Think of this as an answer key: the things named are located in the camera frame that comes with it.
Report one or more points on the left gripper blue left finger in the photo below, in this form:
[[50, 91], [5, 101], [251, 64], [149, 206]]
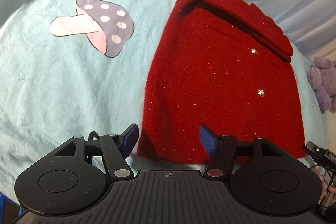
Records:
[[128, 139]]

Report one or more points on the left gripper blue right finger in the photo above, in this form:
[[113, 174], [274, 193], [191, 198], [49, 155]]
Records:
[[209, 141]]

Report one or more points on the light green mushroom bedsheet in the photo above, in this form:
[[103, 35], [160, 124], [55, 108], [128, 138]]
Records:
[[72, 66]]

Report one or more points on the purple plush toy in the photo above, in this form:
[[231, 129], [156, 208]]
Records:
[[321, 77]]

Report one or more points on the red knit sweater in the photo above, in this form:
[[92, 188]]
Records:
[[226, 65]]

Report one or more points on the person's right hand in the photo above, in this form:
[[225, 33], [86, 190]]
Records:
[[326, 188]]

